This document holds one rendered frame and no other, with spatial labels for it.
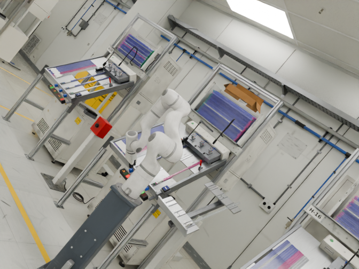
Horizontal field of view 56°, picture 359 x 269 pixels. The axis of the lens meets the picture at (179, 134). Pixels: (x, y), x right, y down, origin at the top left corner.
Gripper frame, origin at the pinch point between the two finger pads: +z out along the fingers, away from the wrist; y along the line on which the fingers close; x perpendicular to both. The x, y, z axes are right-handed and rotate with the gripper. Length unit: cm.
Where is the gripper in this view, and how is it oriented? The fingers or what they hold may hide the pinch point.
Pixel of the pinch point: (131, 165)
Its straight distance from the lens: 261.9
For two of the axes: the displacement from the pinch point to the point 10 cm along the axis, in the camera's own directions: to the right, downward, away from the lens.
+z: -1.0, 7.8, 6.2
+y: 6.1, 5.4, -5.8
